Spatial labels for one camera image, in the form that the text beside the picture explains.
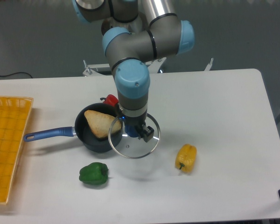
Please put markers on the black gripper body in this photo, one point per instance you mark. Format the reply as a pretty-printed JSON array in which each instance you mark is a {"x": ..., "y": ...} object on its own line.
[{"x": 133, "y": 119}]

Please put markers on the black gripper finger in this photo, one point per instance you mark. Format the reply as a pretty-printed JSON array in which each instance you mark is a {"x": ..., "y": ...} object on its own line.
[{"x": 146, "y": 132}]

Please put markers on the glass pot lid blue knob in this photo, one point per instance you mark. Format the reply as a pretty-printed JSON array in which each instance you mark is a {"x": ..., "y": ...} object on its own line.
[{"x": 133, "y": 146}]

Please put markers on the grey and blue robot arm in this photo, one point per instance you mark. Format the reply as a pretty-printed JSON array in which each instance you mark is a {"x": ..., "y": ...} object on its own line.
[{"x": 132, "y": 42}]

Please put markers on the red bell pepper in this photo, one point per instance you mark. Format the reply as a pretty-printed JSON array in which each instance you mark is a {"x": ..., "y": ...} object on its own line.
[{"x": 110, "y": 100}]

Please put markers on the triangular toasted bread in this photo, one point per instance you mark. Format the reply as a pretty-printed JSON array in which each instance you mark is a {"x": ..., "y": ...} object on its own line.
[{"x": 99, "y": 123}]

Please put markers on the dark blue saucepan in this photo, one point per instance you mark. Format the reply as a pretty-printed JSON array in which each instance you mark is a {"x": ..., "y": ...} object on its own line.
[{"x": 81, "y": 129}]

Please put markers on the yellow bell pepper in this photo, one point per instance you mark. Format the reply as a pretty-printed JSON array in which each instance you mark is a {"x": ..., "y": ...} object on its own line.
[{"x": 185, "y": 158}]

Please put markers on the green bell pepper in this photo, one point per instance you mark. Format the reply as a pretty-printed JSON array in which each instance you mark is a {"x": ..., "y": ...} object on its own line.
[{"x": 95, "y": 173}]

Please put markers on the yellow woven basket tray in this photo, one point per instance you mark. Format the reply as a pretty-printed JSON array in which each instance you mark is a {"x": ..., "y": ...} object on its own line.
[{"x": 14, "y": 116}]

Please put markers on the white bracket right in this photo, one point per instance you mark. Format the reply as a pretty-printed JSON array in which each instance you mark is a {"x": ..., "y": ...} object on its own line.
[{"x": 209, "y": 65}]

